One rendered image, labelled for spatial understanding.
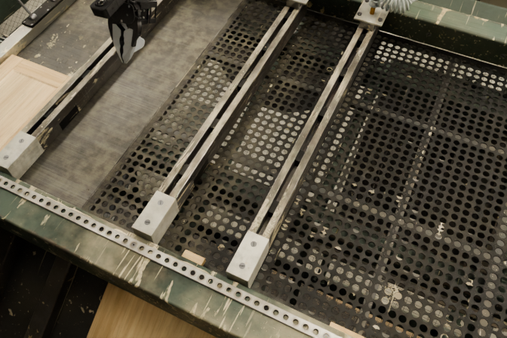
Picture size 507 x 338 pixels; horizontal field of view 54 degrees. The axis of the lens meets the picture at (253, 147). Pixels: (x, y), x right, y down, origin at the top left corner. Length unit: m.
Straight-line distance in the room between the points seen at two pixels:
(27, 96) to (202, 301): 0.94
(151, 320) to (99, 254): 0.32
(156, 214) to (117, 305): 0.38
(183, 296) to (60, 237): 0.37
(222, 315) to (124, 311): 0.45
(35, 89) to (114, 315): 0.79
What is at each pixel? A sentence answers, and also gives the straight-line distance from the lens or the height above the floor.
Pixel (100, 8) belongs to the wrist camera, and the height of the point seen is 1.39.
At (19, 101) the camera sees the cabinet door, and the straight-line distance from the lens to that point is 1.81.
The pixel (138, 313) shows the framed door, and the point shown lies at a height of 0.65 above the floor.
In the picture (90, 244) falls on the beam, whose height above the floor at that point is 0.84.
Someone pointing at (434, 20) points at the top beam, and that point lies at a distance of 1.88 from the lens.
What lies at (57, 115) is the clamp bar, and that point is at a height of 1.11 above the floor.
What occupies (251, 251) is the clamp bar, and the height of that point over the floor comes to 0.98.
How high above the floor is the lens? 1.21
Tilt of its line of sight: 1 degrees up
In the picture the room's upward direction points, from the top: 21 degrees clockwise
